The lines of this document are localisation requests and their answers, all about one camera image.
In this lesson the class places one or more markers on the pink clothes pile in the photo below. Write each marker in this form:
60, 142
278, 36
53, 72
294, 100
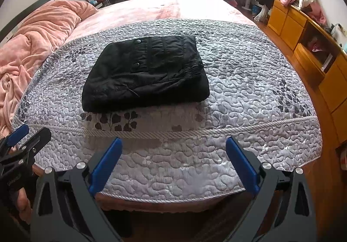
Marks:
311, 7

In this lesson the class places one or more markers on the pink bed sheet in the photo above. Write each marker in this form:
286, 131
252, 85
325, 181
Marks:
134, 11

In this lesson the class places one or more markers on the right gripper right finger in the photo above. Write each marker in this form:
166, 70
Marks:
281, 209

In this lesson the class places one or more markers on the dark headboard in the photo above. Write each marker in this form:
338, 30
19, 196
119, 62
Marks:
7, 31

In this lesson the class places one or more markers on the black pants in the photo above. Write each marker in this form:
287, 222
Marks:
144, 72

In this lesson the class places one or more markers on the orange wooden cabinet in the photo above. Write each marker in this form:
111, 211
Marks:
320, 56

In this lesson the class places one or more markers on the pink fleece blanket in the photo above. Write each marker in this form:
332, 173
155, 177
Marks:
41, 33

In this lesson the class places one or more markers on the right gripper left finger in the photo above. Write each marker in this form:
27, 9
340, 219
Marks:
65, 208

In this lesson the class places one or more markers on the grey quilted bedspread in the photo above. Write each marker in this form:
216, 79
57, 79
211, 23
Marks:
176, 154

